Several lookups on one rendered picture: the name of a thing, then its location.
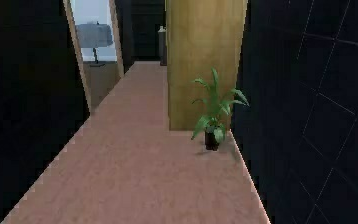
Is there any green house plant black pot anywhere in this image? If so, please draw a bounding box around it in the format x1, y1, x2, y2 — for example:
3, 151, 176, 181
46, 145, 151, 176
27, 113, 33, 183
190, 67, 250, 152

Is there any wooden room door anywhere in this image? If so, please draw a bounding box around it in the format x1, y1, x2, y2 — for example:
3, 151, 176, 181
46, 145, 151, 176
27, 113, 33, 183
165, 0, 249, 132

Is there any dark cabinet with pale bottle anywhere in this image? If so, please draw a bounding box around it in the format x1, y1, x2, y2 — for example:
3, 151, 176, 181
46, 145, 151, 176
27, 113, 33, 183
157, 25, 168, 67

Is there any grey shade table lamp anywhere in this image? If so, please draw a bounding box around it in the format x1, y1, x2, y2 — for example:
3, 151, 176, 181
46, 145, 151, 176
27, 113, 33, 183
75, 21, 115, 68

